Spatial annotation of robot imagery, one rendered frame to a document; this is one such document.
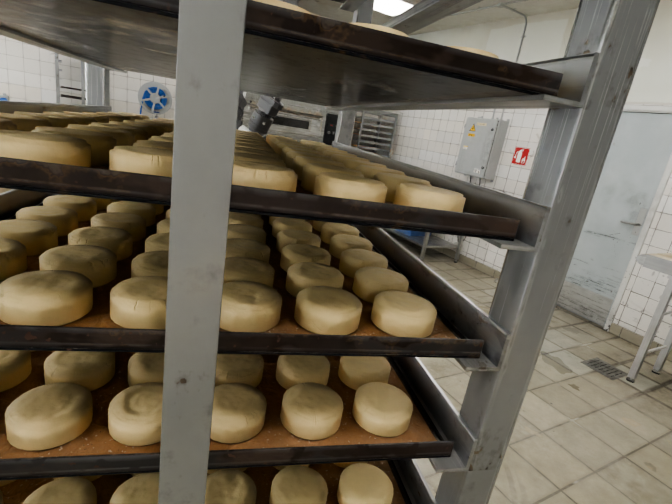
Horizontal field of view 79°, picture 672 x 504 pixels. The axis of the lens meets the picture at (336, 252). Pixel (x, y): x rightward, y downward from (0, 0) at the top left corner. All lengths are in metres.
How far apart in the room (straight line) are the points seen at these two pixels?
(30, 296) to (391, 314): 0.23
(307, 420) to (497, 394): 0.14
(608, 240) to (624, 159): 0.77
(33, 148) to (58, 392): 0.18
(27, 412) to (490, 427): 0.32
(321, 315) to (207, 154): 0.13
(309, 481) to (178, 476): 0.14
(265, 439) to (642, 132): 4.62
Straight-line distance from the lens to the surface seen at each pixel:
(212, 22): 0.23
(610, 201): 4.80
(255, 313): 0.28
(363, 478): 0.43
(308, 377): 0.38
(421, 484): 0.44
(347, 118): 0.85
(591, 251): 4.86
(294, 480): 0.42
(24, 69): 6.22
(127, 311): 0.29
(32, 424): 0.35
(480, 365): 0.32
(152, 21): 0.26
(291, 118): 5.61
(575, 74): 0.30
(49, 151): 0.27
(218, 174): 0.23
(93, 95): 0.86
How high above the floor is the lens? 1.45
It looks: 17 degrees down
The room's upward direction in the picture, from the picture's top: 9 degrees clockwise
